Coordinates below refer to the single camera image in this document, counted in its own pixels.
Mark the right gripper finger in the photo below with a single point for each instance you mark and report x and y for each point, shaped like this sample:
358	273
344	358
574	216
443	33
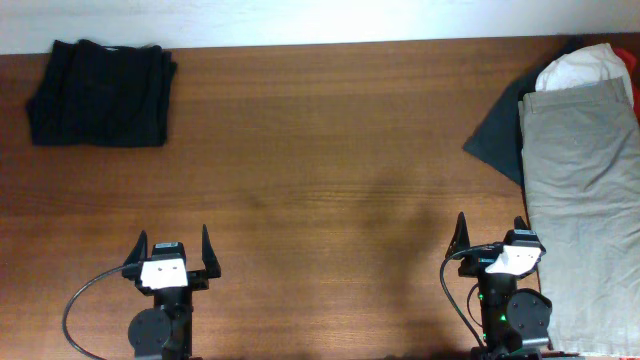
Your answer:
520	224
460	240

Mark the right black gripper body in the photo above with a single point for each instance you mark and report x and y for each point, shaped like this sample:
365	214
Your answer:
475	264

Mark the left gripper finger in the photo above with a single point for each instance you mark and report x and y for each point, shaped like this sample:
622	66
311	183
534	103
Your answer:
209	259
139	251

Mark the khaki grey trousers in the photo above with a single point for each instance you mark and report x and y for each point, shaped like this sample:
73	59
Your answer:
580	159

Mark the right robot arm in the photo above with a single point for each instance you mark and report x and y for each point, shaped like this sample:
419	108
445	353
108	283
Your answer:
514	320

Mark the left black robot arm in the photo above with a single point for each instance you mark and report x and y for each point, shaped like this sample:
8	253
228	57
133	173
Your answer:
164	331

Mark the dark teal garment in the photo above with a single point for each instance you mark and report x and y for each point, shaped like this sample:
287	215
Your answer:
497	141

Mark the folded black garment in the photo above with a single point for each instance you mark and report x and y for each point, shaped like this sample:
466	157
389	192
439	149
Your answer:
103	96

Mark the white printed t-shirt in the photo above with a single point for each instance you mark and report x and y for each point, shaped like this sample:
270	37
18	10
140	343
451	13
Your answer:
585	66

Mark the red garment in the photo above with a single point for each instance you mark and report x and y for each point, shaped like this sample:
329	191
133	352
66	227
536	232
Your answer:
631	63

